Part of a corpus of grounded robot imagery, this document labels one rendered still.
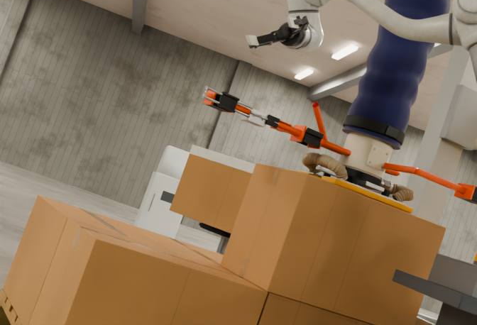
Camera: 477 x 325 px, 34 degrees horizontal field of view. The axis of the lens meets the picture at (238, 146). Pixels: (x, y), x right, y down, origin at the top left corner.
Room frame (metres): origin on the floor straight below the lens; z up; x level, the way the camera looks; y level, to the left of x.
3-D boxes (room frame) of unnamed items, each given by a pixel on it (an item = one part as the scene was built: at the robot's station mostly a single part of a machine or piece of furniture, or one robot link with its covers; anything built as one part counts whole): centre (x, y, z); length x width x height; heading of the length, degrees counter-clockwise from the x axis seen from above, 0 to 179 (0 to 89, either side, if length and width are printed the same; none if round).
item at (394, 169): (2.64, -0.31, 1.08); 0.93 x 0.30 x 0.04; 113
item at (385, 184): (2.82, -0.45, 1.01); 0.34 x 0.25 x 0.06; 113
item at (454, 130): (4.10, -1.08, 1.62); 0.20 x 0.05 x 0.30; 114
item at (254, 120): (2.64, -0.02, 1.07); 0.07 x 0.07 x 0.04; 23
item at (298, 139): (2.72, -0.22, 1.08); 0.10 x 0.08 x 0.06; 23
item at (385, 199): (2.74, -0.48, 0.97); 0.34 x 0.10 x 0.05; 113
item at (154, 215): (10.82, 0.70, 0.63); 0.72 x 0.58 x 1.27; 5
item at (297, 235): (2.81, -0.44, 0.74); 0.60 x 0.40 x 0.40; 114
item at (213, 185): (4.51, -0.11, 0.82); 0.60 x 0.40 x 0.40; 58
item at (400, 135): (2.82, -0.45, 1.19); 0.23 x 0.23 x 0.04
